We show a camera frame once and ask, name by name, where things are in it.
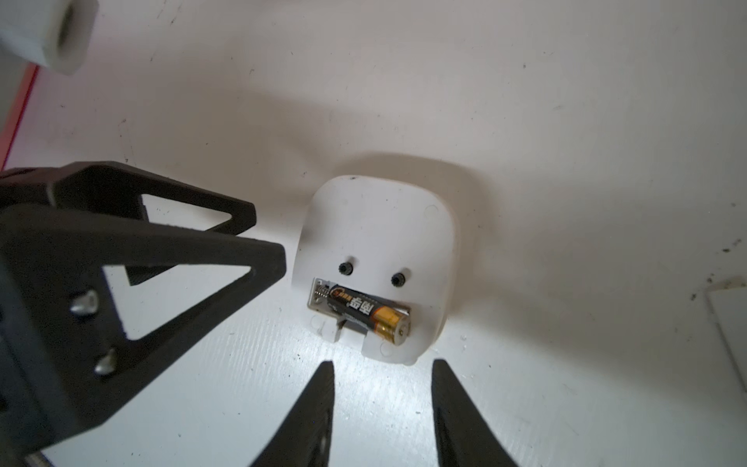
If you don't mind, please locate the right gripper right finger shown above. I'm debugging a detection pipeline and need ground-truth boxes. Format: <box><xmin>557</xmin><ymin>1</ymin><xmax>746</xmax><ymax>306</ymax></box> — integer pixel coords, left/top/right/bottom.
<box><xmin>431</xmin><ymin>359</ymin><xmax>517</xmax><ymax>467</ymax></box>

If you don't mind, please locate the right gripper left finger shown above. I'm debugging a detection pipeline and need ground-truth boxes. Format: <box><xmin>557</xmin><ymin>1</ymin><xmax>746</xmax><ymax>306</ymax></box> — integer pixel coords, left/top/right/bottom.
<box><xmin>252</xmin><ymin>361</ymin><xmax>335</xmax><ymax>467</ymax></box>

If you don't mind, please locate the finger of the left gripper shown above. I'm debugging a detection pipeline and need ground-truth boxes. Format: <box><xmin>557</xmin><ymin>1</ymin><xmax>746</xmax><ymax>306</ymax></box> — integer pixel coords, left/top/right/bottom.
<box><xmin>1</xmin><ymin>162</ymin><xmax>257</xmax><ymax>235</ymax></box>
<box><xmin>1</xmin><ymin>204</ymin><xmax>286</xmax><ymax>455</ymax></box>

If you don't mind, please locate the black gold AA battery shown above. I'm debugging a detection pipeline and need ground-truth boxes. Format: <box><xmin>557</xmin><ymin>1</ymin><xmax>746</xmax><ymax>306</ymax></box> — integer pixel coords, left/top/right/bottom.
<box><xmin>326</xmin><ymin>284</ymin><xmax>410</xmax><ymax>346</ymax></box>

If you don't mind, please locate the pink clear plastic box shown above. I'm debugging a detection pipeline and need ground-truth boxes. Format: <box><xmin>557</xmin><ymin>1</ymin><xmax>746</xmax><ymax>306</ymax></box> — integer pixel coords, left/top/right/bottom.
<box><xmin>1</xmin><ymin>64</ymin><xmax>39</xmax><ymax>169</ymax></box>

